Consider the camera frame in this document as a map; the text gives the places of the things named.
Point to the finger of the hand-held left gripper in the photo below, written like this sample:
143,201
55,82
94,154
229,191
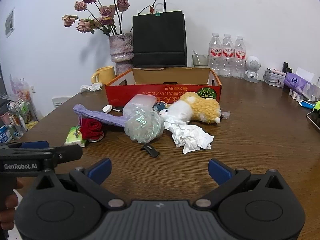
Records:
35,145
70,152

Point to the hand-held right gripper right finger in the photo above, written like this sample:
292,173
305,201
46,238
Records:
220,171

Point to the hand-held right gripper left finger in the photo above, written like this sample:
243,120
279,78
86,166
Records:
101,170

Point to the red artificial rose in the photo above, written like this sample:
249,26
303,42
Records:
91,128

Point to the purple knitted cloth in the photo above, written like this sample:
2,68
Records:
100,116

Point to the clear iridescent plastic bag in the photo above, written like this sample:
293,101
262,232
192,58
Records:
142,127

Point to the yellow and white plush toy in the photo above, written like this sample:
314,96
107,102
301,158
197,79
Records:
205,107

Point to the translucent plastic container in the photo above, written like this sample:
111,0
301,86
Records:
142,100

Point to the red cardboard box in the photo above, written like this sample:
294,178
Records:
130,91

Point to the person's left hand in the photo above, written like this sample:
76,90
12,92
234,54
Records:
11,202

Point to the pale green tissue packet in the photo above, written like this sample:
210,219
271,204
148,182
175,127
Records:
72,137

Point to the cluttered storage rack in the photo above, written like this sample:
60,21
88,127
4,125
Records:
17,110

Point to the small black clip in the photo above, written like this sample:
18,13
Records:
151,151

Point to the white bottle cap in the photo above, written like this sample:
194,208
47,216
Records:
107,108

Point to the small crumpled white tissue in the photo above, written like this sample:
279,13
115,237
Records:
91,87

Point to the yellow mug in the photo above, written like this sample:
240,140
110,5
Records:
106,75

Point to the grey tin box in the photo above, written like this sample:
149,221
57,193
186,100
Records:
273,80

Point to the metal tray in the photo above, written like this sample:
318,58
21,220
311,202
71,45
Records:
314,122

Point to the blue flat item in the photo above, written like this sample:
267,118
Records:
307,104

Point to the white robot figure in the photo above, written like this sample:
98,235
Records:
253,65

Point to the clear glass cup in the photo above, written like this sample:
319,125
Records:
201,61

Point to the yellow-green item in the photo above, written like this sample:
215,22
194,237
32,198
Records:
317,106

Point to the pink mottled vase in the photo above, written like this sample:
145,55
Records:
121,47

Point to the purple tissue pack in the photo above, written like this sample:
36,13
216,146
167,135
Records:
295,81

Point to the spoon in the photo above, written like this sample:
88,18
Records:
197,55

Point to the clear plastic organizer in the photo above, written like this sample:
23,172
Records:
308,92

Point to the black block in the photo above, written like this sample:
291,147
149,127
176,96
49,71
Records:
286,67

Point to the black paper bag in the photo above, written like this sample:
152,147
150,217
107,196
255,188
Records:
160,37

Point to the dried pink flowers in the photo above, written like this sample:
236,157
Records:
107,11

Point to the green binder clip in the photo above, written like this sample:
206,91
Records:
157,13

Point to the wall photo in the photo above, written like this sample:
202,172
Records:
9,22

